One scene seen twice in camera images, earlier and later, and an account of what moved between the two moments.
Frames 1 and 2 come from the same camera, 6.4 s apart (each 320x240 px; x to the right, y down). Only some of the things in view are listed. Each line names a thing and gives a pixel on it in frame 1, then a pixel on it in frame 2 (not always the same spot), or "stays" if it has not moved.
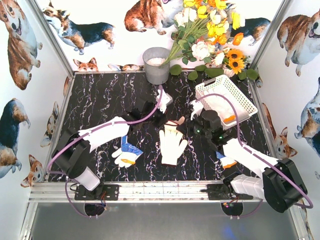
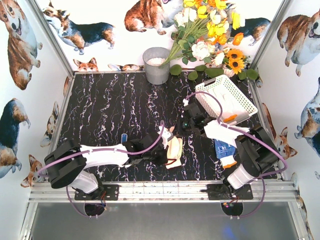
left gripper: x=155 y=115 -> x=162 y=152
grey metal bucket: x=153 y=57 stays
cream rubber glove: x=171 y=125 -> x=174 y=151
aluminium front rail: x=148 y=192 stays
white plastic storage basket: x=222 y=85 stays
